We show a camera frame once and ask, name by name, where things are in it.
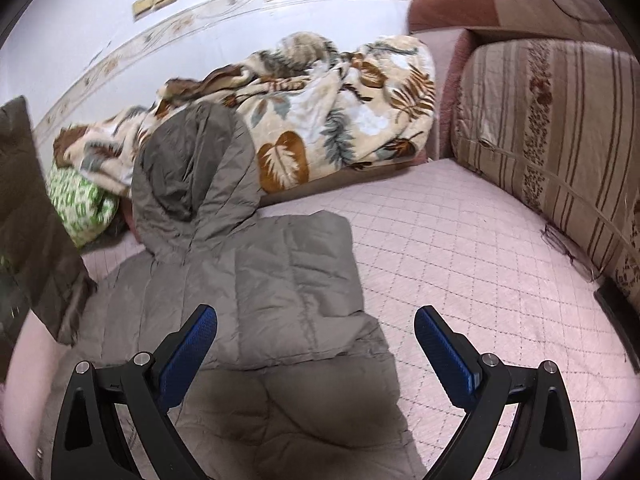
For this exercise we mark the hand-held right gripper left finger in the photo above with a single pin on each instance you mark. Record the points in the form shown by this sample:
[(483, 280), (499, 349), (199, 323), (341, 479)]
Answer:
[(192, 345)]

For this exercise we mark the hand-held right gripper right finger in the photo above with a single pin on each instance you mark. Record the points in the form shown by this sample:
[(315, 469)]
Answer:
[(442, 350)]

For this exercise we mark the grey hooded down jacket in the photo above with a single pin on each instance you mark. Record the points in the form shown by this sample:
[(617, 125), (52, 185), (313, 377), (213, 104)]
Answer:
[(280, 285)]

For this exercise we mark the green patterned pillow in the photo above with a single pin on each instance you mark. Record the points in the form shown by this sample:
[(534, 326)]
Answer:
[(80, 200)]

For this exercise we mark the striped floral sofa cushion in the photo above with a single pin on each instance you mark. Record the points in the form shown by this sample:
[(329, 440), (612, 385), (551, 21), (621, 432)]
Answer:
[(560, 140)]

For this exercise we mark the leaf print fleece blanket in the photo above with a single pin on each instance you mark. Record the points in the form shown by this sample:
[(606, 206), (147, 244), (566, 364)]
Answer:
[(330, 110)]

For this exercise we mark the pink upholstered headboard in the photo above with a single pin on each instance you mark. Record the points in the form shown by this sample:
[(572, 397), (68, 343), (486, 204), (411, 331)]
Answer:
[(450, 5)]

